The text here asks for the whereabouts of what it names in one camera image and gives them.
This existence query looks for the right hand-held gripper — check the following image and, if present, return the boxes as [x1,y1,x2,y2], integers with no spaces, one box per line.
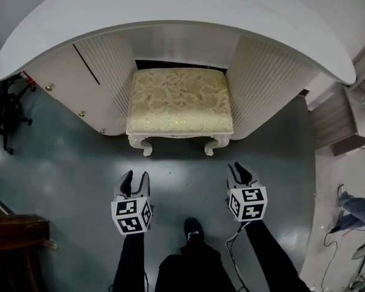
[226,162,268,223]

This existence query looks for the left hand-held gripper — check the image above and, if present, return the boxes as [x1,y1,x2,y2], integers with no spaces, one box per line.
[111,170,153,235]

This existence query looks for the cream upholstered stool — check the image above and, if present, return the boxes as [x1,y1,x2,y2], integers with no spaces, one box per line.
[125,68,235,158]

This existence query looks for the white curved vanity desk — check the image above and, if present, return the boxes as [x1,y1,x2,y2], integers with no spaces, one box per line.
[0,0,358,141]

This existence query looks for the person's right forearm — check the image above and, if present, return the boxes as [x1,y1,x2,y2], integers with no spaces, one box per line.
[244,218,311,292]

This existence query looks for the person's left forearm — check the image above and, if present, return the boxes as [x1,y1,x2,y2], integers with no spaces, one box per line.
[111,231,147,292]

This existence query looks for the person's right black shoe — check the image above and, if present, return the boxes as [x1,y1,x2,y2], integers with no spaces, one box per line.
[183,217,205,246]

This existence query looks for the person's legs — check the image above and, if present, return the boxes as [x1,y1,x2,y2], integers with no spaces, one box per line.
[154,238,241,292]

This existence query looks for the grey wooden shelf desk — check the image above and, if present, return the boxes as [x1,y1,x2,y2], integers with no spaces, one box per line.
[304,77,365,158]

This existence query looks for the black office chair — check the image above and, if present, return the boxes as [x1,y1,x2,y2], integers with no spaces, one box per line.
[0,51,35,156]

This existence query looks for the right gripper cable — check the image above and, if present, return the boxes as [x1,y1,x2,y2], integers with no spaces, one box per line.
[225,220,251,292]

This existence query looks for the long black floor cable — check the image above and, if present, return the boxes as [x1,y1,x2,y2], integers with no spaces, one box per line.
[320,220,365,292]

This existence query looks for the dark wooden slatted frame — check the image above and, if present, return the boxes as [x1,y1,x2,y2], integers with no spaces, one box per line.
[0,186,59,292]

